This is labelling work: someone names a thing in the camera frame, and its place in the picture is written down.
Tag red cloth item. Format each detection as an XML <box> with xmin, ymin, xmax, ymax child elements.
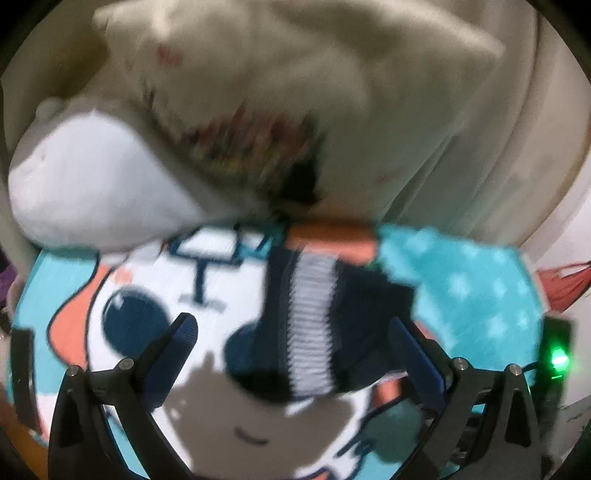
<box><xmin>537</xmin><ymin>261</ymin><xmax>590</xmax><ymax>313</ymax></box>

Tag teal cartoon star blanket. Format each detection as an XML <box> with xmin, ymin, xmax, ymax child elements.
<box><xmin>7</xmin><ymin>224</ymin><xmax>542</xmax><ymax>479</ymax></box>

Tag striped navy patched pants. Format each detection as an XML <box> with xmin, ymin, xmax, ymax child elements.
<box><xmin>223</xmin><ymin>247</ymin><xmax>415</xmax><ymax>404</ymax></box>

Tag white grey plush pillow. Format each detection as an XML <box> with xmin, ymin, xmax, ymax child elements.
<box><xmin>8</xmin><ymin>97</ymin><xmax>231</xmax><ymax>251</ymax></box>

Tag black strap on blanket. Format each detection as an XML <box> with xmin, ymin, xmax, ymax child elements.
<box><xmin>8</xmin><ymin>327</ymin><xmax>43</xmax><ymax>434</ymax></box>

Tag cream floral butterfly pillow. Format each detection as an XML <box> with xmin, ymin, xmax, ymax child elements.
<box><xmin>93</xmin><ymin>1</ymin><xmax>504</xmax><ymax>220</ymax></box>

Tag purple clothes pile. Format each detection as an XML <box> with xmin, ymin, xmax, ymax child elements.
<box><xmin>0</xmin><ymin>248</ymin><xmax>29</xmax><ymax>333</ymax></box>

